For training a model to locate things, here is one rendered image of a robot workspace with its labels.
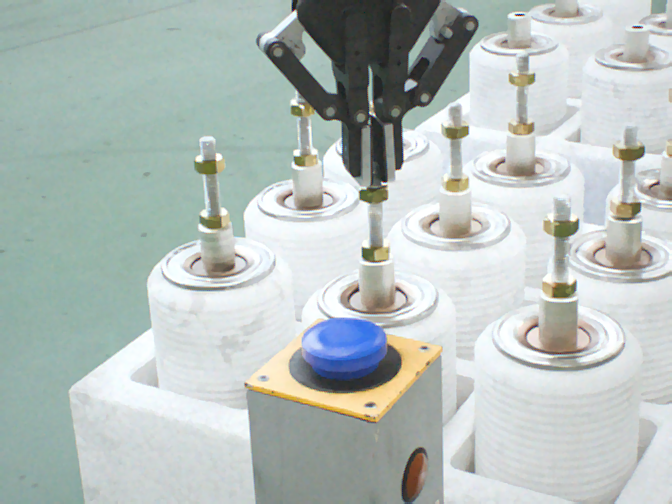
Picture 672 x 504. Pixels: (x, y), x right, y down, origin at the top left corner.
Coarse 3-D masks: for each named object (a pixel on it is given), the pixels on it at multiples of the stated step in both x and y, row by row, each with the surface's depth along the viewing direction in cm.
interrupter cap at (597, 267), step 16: (576, 240) 87; (592, 240) 87; (656, 240) 87; (576, 256) 85; (592, 256) 85; (656, 256) 85; (576, 272) 84; (592, 272) 83; (608, 272) 83; (624, 272) 83; (640, 272) 83; (656, 272) 82
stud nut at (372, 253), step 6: (366, 240) 80; (384, 240) 80; (366, 246) 79; (372, 246) 79; (378, 246) 79; (384, 246) 79; (366, 252) 79; (372, 252) 79; (378, 252) 79; (384, 252) 79; (366, 258) 80; (372, 258) 79; (378, 258) 79; (384, 258) 79
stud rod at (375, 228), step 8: (376, 168) 77; (376, 176) 77; (376, 184) 78; (368, 208) 78; (376, 208) 78; (368, 216) 79; (376, 216) 79; (368, 224) 79; (376, 224) 79; (368, 232) 79; (376, 232) 79; (368, 240) 80; (376, 240) 79
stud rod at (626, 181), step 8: (624, 128) 81; (632, 128) 81; (624, 136) 82; (632, 136) 81; (624, 144) 82; (632, 144) 82; (624, 168) 82; (632, 168) 82; (624, 176) 83; (632, 176) 83; (624, 184) 83; (632, 184) 83; (624, 192) 83; (632, 192) 83; (624, 200) 83; (632, 200) 83
